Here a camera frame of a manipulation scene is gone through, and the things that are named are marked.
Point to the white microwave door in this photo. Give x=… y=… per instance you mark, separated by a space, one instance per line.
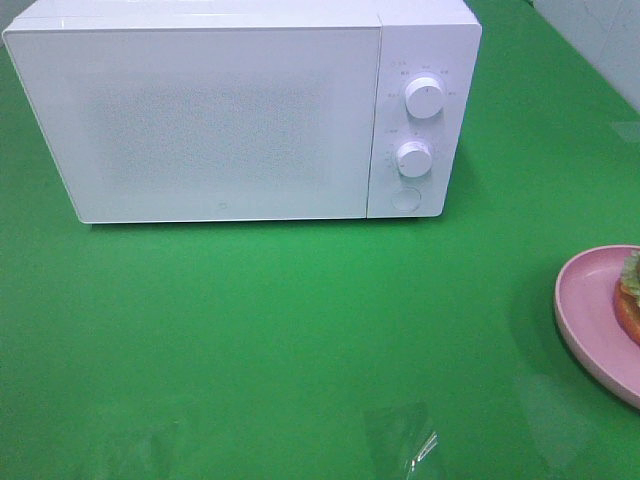
x=202 y=125

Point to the white microwave oven body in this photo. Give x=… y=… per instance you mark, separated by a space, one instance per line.
x=416 y=37

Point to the round white door button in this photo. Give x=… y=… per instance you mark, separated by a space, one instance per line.
x=406 y=199

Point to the lower white microwave knob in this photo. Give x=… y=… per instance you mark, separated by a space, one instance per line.
x=414 y=159

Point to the upper white microwave knob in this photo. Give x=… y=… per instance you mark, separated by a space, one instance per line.
x=424 y=96

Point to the pink round plate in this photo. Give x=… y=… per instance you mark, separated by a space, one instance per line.
x=585 y=315

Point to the white microwave knob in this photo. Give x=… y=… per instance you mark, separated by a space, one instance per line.
x=424 y=96
x=414 y=159

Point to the burger with lettuce and cheese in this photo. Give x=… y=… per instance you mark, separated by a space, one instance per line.
x=626 y=297

